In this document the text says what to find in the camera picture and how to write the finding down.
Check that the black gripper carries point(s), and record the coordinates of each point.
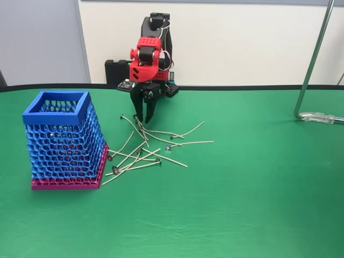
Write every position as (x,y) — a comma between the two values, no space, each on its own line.
(145,94)

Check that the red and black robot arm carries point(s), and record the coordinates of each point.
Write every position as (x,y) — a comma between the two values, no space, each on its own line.
(145,71)

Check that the blue and magenta lattice basket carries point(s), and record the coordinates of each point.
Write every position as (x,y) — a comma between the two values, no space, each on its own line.
(55,115)

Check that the grey and teal cylinder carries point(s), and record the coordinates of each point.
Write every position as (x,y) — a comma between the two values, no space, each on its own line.
(171,76)

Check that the black plastic tool case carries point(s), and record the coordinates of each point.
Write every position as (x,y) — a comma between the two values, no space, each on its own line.
(115,71)

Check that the green cloth with black rim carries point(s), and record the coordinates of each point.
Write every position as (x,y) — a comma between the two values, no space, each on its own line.
(228,188)

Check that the clear plastic clamp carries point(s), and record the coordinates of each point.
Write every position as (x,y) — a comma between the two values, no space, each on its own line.
(318,117)

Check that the bent metal stand pole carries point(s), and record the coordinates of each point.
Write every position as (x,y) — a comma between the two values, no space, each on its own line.
(314,53)

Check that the black grid base plate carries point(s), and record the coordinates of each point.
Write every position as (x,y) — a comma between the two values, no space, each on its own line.
(172,90)

